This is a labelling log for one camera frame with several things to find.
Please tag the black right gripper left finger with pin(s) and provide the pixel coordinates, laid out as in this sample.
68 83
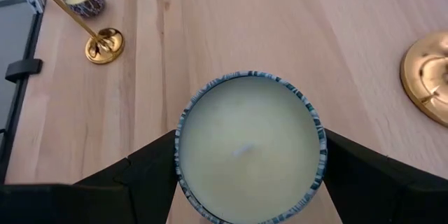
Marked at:
154 168

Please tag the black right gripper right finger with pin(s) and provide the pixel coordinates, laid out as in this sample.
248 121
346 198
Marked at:
357 168

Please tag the tall gold candle holder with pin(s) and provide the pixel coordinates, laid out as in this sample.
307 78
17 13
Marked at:
427 77

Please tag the short gold candle holder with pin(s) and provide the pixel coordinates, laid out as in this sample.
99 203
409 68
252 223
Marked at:
105 47

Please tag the black table clamp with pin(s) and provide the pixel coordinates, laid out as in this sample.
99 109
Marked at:
22 70

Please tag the black aluminium table frame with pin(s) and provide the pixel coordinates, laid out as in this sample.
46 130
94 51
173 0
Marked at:
17 112

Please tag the wooden shelf black metal frame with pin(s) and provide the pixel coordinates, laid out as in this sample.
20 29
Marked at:
315 24

